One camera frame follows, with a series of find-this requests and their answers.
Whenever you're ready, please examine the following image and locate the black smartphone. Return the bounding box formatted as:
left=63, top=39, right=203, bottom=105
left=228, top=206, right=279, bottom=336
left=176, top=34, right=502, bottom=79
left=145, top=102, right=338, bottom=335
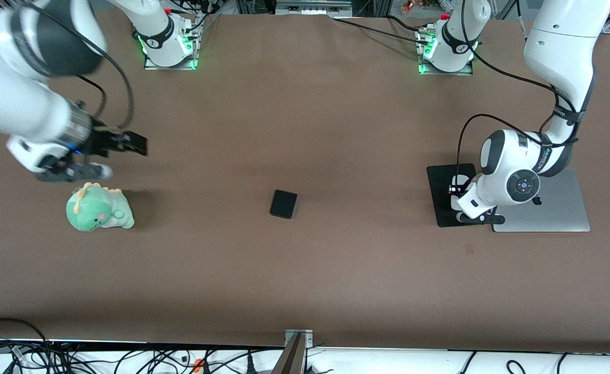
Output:
left=269, top=189, right=298, bottom=220

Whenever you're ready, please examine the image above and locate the black mouse pad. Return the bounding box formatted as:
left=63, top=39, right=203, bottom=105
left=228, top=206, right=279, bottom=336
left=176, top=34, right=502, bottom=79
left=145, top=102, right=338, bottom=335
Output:
left=426, top=163, right=480, bottom=228

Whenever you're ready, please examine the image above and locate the green dinosaur plush toy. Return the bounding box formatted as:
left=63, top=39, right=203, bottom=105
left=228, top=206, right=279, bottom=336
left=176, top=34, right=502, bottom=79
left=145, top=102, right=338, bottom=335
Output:
left=66, top=182, right=135, bottom=232

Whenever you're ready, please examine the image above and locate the silver closed laptop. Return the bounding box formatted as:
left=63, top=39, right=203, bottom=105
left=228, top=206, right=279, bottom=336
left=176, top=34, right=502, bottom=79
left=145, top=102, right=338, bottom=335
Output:
left=492, top=168, right=591, bottom=233

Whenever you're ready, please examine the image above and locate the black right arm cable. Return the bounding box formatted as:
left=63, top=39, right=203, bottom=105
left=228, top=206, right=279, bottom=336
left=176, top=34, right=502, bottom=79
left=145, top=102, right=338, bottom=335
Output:
left=27, top=0, right=135, bottom=130

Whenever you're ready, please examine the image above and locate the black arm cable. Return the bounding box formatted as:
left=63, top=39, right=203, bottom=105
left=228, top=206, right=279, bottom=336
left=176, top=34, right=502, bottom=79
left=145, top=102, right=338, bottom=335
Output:
left=456, top=0, right=581, bottom=183
left=27, top=0, right=135, bottom=130

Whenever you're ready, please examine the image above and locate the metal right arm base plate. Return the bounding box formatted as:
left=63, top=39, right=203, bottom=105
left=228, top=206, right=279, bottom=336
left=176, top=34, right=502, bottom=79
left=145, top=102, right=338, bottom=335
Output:
left=143, top=31, right=202, bottom=71

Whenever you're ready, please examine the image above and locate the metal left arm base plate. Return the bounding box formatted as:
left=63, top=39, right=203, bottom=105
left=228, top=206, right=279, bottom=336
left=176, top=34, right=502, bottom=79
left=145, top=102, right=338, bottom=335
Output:
left=417, top=29, right=474, bottom=76

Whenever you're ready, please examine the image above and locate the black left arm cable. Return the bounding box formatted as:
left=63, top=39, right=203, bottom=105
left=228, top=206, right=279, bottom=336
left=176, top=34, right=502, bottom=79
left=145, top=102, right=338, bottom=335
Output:
left=456, top=0, right=581, bottom=183

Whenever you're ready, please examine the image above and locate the short black table cable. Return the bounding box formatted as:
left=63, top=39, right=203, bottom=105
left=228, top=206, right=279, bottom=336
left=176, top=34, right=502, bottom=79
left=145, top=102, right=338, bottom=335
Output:
left=387, top=15, right=428, bottom=35

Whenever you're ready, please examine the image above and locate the long black table cable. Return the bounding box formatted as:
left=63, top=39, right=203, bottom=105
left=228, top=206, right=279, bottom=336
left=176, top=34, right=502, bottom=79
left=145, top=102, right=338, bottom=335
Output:
left=331, top=18, right=430, bottom=47

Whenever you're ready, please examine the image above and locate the black looped floor cable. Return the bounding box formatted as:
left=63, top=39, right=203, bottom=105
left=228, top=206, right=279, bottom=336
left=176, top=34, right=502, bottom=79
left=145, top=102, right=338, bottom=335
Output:
left=0, top=318, right=51, bottom=359

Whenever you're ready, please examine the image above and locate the aluminium frame bar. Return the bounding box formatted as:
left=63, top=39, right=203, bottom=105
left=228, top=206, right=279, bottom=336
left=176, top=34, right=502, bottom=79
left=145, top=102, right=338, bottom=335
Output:
left=275, top=0, right=353, bottom=15

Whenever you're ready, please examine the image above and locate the metal table edge bracket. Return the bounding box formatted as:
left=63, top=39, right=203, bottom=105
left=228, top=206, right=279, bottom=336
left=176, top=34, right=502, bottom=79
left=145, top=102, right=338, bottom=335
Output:
left=273, top=329, right=314, bottom=374

